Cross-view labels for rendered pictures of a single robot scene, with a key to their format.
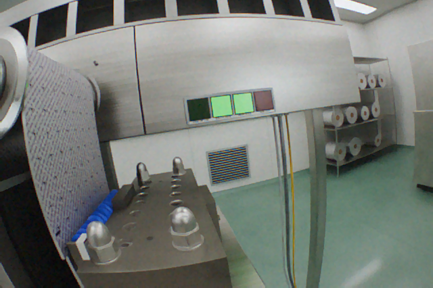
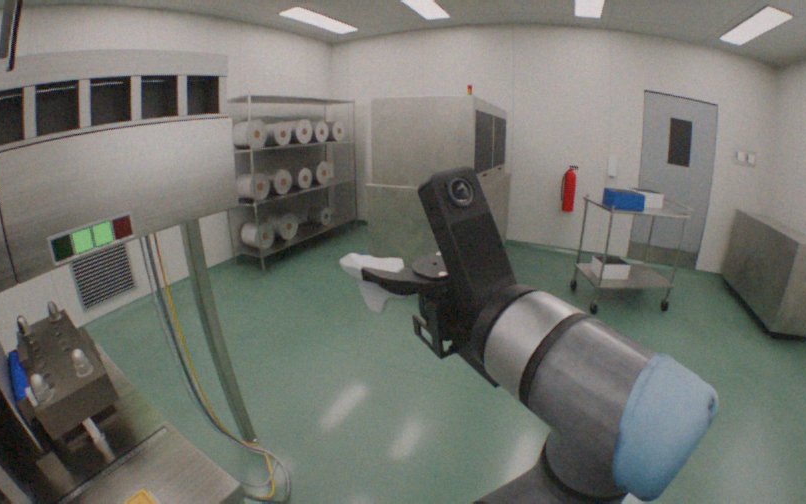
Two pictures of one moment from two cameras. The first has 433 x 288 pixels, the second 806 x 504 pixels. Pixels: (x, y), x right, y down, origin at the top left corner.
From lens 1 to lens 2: 0.46 m
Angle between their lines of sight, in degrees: 54
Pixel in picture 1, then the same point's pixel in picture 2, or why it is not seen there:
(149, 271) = (73, 392)
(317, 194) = (204, 310)
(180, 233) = (80, 365)
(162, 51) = (23, 187)
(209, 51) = (68, 179)
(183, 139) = not seen: hidden behind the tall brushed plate
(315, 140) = (191, 249)
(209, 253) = (98, 373)
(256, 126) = not seen: hidden behind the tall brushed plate
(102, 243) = (43, 387)
